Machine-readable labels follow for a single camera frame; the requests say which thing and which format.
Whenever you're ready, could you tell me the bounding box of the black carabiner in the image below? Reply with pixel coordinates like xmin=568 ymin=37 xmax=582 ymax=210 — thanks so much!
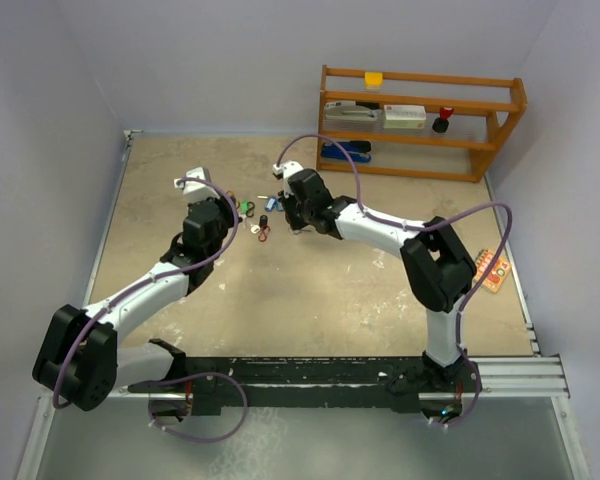
xmin=245 ymin=201 xmax=256 ymax=218

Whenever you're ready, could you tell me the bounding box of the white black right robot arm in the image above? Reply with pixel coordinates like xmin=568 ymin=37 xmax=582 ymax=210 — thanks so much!
xmin=272 ymin=161 xmax=476 ymax=391

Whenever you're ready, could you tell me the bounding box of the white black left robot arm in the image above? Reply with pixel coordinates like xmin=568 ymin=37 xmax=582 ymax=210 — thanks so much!
xmin=32 ymin=197 xmax=239 ymax=411

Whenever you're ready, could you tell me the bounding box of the blue black stapler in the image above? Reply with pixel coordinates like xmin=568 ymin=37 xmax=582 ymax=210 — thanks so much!
xmin=321 ymin=140 xmax=372 ymax=164

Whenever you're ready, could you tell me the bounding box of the grey stapler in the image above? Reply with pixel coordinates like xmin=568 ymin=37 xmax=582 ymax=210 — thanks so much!
xmin=322 ymin=100 xmax=382 ymax=132

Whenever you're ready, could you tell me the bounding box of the wooden shelf rack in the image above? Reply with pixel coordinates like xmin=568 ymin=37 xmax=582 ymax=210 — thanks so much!
xmin=318 ymin=66 xmax=528 ymax=183

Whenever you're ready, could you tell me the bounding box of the white red cardboard box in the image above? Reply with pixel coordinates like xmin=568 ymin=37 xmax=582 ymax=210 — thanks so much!
xmin=383 ymin=104 xmax=426 ymax=130

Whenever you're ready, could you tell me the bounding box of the yellow lidded jar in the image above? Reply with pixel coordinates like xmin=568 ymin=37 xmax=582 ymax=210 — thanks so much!
xmin=363 ymin=71 xmax=384 ymax=92

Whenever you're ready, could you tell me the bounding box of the red black stamp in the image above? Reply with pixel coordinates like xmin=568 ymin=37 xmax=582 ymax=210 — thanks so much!
xmin=432 ymin=107 xmax=454 ymax=134

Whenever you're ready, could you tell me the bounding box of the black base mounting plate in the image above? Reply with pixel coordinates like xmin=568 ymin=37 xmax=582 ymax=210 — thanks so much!
xmin=129 ymin=356 xmax=482 ymax=416

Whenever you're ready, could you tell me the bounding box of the orange packet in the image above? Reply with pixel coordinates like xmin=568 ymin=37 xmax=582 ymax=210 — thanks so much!
xmin=474 ymin=249 xmax=512 ymax=293

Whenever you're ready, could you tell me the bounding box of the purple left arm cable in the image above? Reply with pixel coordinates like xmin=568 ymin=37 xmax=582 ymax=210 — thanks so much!
xmin=52 ymin=177 xmax=249 ymax=444

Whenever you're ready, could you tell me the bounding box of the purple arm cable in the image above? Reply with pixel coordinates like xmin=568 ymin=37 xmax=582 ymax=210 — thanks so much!
xmin=275 ymin=133 xmax=514 ymax=431
xmin=52 ymin=177 xmax=249 ymax=444

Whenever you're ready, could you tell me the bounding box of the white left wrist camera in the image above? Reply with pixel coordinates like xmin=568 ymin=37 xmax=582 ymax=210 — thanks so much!
xmin=173 ymin=167 xmax=217 ymax=203

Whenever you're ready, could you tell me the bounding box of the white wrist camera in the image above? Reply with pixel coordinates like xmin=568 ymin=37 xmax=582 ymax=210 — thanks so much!
xmin=173 ymin=167 xmax=217 ymax=203
xmin=272 ymin=161 xmax=304 ymax=179

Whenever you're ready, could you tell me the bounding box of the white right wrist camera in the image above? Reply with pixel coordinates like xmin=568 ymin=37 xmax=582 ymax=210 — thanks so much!
xmin=272 ymin=161 xmax=304 ymax=179

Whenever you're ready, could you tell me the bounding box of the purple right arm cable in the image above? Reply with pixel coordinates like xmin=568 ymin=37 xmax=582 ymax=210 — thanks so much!
xmin=275 ymin=133 xmax=514 ymax=431

